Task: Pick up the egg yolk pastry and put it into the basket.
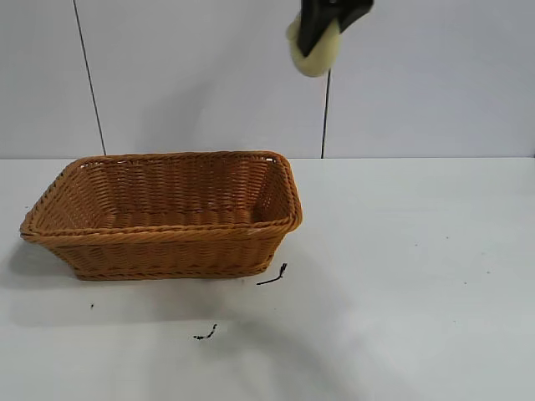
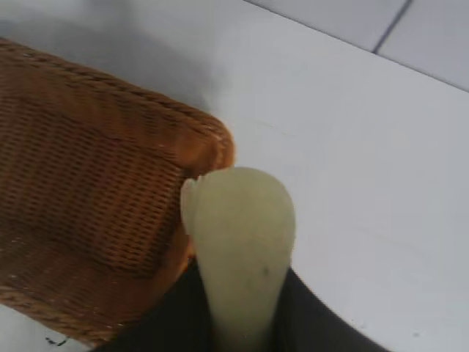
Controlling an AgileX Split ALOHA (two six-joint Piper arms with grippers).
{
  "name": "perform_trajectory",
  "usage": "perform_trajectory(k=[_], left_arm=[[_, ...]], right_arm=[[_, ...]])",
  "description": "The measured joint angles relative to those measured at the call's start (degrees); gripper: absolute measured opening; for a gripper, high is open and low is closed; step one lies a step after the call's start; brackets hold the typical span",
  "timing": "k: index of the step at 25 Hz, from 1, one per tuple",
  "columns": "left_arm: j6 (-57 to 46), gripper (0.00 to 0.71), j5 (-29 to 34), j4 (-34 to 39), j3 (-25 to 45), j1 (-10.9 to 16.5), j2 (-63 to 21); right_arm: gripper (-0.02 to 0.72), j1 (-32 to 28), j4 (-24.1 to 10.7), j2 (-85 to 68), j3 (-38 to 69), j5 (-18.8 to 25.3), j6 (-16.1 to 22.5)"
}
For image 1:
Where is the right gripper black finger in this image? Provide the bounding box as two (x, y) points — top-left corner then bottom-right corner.
(295, 0), (357, 58)
(336, 0), (375, 33)

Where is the brown woven wicker basket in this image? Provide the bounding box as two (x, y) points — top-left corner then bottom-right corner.
(18, 150), (304, 282)

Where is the long black thread scrap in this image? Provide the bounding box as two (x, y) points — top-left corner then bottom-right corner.
(256, 262), (288, 287)

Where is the short curled black thread scrap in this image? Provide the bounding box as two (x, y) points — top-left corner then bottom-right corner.
(192, 323), (218, 341)

